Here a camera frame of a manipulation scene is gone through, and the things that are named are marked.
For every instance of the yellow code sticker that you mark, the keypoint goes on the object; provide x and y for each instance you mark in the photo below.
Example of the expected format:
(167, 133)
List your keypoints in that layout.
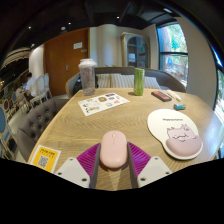
(45, 159)

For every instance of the grey tufted armchair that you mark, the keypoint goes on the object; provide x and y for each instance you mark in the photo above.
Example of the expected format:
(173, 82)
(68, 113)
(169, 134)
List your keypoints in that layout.
(36, 123)

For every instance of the brown wooden door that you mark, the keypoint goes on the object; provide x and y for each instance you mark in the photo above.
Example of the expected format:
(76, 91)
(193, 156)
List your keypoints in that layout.
(63, 63)

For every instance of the green drink can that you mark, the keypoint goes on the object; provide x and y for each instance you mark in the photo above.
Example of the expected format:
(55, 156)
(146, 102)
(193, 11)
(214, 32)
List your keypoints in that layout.
(139, 81)

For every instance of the pink computer mouse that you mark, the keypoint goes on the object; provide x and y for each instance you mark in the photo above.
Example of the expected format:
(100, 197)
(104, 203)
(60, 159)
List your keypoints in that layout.
(113, 150)

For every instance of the black box with red print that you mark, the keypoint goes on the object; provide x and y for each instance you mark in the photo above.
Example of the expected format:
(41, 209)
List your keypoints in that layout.
(161, 96)

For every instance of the grey sofa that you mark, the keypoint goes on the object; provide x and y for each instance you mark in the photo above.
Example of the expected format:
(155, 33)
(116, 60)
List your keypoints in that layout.
(166, 80)

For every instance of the white mouse pad, pink wrist rest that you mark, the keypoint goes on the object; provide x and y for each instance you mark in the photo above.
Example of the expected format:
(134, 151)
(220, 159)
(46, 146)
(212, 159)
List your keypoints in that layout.
(166, 125)

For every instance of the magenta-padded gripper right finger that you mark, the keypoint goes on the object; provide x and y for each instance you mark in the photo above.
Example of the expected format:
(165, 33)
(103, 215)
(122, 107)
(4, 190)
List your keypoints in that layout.
(155, 170)

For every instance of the group of white chairs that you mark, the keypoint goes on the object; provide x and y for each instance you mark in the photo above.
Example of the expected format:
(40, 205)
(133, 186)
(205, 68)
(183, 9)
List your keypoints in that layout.
(43, 88)

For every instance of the white sticker sheet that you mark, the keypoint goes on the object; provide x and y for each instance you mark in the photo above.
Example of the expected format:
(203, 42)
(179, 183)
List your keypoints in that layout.
(103, 103)

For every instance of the clear tumbler with white lid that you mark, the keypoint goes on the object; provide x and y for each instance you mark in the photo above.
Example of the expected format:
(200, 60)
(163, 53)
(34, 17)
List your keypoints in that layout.
(88, 78)

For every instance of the arched glass door cabinet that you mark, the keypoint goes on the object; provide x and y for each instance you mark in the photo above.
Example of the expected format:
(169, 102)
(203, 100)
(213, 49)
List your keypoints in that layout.
(135, 50)

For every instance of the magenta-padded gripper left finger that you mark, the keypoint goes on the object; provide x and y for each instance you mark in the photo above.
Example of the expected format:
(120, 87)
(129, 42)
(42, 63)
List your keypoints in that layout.
(71, 170)

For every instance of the small teal pack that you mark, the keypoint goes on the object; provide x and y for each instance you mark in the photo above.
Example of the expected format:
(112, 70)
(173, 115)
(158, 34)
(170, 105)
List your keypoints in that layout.
(179, 107)

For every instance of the black framed window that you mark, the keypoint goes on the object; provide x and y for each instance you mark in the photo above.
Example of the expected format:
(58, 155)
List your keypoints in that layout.
(173, 56)

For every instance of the striped cushion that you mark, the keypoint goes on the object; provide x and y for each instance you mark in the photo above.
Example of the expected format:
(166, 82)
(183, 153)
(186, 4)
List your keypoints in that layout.
(152, 83)
(122, 81)
(104, 80)

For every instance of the white door sign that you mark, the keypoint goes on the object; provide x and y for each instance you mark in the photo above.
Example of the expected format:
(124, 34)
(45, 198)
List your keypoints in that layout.
(77, 45)

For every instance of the person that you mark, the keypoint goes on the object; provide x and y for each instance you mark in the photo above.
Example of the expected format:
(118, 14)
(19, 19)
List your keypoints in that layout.
(31, 85)

